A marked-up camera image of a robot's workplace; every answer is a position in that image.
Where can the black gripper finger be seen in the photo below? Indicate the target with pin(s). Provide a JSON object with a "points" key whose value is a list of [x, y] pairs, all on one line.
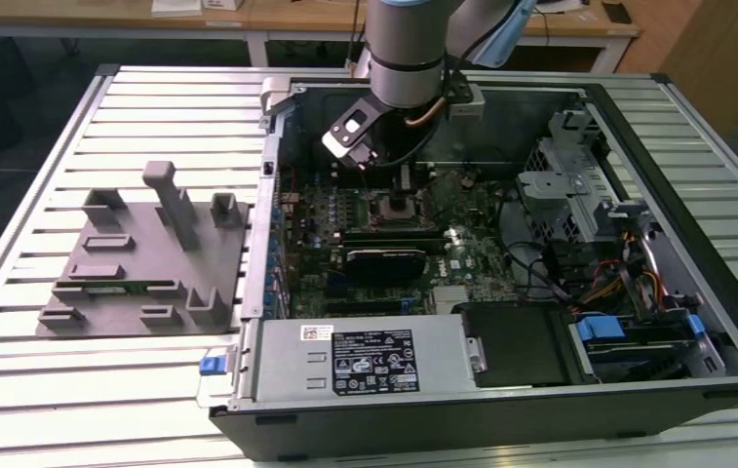
{"points": [[402, 183]]}

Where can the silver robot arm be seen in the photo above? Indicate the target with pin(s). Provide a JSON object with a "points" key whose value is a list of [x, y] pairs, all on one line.
{"points": [[408, 49]]}

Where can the CPU socket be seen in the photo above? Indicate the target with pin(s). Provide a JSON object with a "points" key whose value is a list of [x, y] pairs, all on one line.
{"points": [[378, 209]]}

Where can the black RAM slot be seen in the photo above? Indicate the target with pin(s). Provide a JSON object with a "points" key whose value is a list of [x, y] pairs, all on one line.
{"points": [[421, 171], [382, 183]]}

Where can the black RAM stick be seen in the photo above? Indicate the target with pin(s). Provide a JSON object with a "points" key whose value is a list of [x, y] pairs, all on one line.
{"points": [[394, 246]]}

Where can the small black graphics card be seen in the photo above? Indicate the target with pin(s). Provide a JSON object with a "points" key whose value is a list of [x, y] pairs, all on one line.
{"points": [[385, 268]]}

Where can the green motherboard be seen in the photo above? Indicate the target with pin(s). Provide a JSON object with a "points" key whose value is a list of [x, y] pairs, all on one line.
{"points": [[473, 253]]}

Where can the silver metal drive cage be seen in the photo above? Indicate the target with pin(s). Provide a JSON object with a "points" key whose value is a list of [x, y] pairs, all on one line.
{"points": [[551, 187]]}

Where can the silver chipset heatsink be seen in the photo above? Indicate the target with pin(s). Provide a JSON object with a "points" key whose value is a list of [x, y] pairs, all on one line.
{"points": [[450, 298]]}

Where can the white labelled box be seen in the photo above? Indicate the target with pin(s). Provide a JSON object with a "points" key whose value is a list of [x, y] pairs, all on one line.
{"points": [[222, 4]]}

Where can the silver power supply unit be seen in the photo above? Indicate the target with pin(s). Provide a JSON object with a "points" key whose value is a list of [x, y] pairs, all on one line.
{"points": [[290, 361]]}

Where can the grey parts rack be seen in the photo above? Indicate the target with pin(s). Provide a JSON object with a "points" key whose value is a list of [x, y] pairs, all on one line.
{"points": [[148, 244]]}

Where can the black phone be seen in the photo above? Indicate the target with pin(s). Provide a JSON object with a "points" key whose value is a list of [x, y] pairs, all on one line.
{"points": [[617, 12]]}

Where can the blue disk carrier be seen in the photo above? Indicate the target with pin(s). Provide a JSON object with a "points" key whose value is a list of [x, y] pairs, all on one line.
{"points": [[600, 331]]}

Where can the white cardboard box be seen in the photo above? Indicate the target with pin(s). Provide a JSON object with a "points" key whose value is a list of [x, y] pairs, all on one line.
{"points": [[177, 6]]}

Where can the blue table clip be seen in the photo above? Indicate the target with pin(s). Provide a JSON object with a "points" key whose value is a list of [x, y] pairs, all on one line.
{"points": [[212, 366]]}

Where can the wooden desk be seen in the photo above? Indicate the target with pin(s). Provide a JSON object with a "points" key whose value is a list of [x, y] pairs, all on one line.
{"points": [[116, 22]]}

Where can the green RAM stick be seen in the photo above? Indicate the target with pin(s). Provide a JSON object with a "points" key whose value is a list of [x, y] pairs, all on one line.
{"points": [[109, 291]]}

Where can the black PC case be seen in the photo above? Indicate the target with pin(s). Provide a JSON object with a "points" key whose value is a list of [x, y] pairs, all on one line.
{"points": [[473, 424]]}

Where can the wooden cabinet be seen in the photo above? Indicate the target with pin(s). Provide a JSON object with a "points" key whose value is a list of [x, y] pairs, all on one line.
{"points": [[720, 49]]}

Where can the blue plastic drive tab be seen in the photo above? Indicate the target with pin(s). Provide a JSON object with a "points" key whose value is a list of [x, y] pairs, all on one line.
{"points": [[696, 325]]}

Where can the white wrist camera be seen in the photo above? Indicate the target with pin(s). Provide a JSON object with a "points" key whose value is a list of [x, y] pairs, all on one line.
{"points": [[349, 129]]}

